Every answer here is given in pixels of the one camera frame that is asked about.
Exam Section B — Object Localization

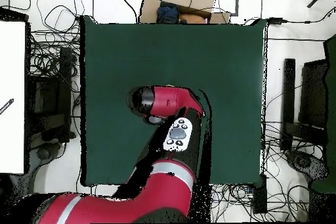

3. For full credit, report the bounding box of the dark green table cloth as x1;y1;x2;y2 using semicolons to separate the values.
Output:
79;15;268;187

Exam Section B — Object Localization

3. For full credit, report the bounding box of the orange garment in box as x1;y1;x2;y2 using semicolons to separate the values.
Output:
178;13;207;24

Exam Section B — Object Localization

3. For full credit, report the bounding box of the dark blue garment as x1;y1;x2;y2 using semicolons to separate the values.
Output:
156;1;180;24

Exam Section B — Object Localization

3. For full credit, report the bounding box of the black metal stand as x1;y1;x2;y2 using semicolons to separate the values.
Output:
26;47;76;144

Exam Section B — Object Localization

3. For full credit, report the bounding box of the black power strip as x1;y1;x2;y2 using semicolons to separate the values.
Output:
252;175;268;214

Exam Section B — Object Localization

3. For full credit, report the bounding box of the grey chair base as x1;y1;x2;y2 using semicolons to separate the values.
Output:
285;149;329;181
28;142;62;180

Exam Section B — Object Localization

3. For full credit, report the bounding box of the white panel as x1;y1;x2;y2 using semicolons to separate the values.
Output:
0;20;26;174

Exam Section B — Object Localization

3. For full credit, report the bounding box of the black marker pen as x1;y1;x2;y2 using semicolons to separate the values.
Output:
0;98;14;116

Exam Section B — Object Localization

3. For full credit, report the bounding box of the green cloth on side table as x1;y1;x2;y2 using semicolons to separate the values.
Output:
310;34;336;194

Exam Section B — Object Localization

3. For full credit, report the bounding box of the black metal frame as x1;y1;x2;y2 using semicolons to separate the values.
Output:
280;58;329;152

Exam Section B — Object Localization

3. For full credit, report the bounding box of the black looped cable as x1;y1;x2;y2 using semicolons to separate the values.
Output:
35;0;86;35

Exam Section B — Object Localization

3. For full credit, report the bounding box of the black adapter cable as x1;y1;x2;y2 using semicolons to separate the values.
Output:
282;7;336;24

